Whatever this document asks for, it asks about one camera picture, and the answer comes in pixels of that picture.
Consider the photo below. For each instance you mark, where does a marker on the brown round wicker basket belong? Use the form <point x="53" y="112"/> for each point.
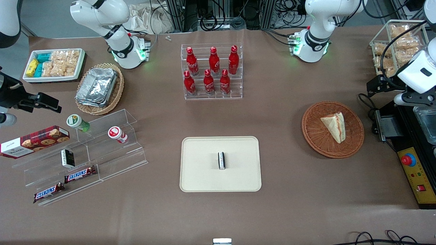
<point x="313" y="136"/>

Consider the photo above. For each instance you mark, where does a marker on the bagged pastry snack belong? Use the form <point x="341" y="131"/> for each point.
<point x="407" y="43"/>
<point x="399" y="31"/>
<point x="379" y="49"/>
<point x="403" y="58"/>
<point x="383" y="68"/>

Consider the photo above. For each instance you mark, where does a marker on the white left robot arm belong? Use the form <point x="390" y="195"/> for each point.
<point x="318" y="20"/>

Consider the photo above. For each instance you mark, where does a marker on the triangle sandwich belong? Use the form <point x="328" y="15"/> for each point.
<point x="335" y="126"/>

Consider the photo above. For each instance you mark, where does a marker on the tan oval wicker basket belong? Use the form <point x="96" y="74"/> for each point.
<point x="117" y="92"/>

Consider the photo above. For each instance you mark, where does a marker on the crumpled beige bag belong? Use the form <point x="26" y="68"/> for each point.
<point x="143" y="18"/>

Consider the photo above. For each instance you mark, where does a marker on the small black carton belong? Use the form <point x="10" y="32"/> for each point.
<point x="67" y="158"/>

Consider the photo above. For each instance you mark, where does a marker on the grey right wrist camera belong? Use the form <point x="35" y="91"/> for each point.
<point x="7" y="119"/>

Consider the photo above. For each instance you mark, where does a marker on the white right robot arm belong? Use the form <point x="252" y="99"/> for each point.
<point x="109" y="17"/>

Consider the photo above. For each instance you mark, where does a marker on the teal snack pack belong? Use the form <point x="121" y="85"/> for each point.
<point x="43" y="58"/>
<point x="39" y="70"/>

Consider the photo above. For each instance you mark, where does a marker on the small black white box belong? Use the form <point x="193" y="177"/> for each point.
<point x="221" y="160"/>

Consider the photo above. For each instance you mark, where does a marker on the small white black device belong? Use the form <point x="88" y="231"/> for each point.
<point x="222" y="241"/>

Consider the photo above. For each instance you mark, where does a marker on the clear rice cracker pack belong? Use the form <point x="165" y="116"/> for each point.
<point x="54" y="69"/>
<point x="58" y="56"/>
<point x="73" y="63"/>

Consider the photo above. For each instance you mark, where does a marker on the red cola bottle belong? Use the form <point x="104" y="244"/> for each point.
<point x="192" y="63"/>
<point x="224" y="82"/>
<point x="189" y="84"/>
<point x="214" y="62"/>
<point x="233" y="61"/>
<point x="208" y="83"/>

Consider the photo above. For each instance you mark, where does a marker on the beige plastic serving tray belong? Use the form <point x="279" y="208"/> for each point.
<point x="201" y="170"/>

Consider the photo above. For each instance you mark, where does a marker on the red emergency stop button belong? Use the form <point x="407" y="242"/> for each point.
<point x="408" y="160"/>

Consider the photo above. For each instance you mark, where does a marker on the red tartan cookie box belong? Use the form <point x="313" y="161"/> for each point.
<point x="34" y="141"/>

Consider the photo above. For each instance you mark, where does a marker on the aluminium frame rack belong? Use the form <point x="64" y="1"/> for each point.
<point x="177" y="13"/>

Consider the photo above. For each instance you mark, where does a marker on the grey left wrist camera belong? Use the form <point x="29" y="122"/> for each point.
<point x="408" y="99"/>

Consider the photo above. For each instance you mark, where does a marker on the yellow snack pack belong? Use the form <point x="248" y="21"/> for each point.
<point x="32" y="68"/>

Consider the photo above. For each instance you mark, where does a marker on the green capped drink bottle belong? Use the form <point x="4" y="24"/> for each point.
<point x="76" y="122"/>

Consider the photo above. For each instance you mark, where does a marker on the grey metal box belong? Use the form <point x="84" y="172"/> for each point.
<point x="388" y="126"/>

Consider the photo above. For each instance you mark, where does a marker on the white rectangular snack tray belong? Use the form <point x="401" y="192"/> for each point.
<point x="80" y="68"/>

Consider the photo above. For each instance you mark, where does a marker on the clear acrylic stepped shelf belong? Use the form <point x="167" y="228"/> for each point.
<point x="115" y="160"/>

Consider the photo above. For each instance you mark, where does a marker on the red capped drink bottle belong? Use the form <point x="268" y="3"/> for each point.
<point x="116" y="133"/>

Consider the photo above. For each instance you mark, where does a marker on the clear acrylic bottle rack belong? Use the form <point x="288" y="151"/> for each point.
<point x="238" y="92"/>

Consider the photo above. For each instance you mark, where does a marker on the red rocker switch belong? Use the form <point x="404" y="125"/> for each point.
<point x="422" y="188"/>

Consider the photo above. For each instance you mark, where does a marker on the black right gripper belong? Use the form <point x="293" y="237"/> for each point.
<point x="9" y="93"/>

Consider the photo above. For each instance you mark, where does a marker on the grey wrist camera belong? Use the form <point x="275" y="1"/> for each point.
<point x="7" y="119"/>
<point x="408" y="99"/>

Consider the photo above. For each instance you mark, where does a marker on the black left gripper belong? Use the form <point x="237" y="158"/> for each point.
<point x="384" y="83"/>

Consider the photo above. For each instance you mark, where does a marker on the aluminium foil tray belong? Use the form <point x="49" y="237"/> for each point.
<point x="97" y="85"/>

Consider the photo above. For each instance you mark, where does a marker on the black yellow control box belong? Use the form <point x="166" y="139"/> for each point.
<point x="414" y="178"/>

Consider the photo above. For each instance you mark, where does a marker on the clear plastic container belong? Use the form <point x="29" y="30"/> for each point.
<point x="425" y="124"/>

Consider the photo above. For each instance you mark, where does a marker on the Snickers chocolate bar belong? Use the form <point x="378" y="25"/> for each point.
<point x="80" y="174"/>
<point x="48" y="192"/>

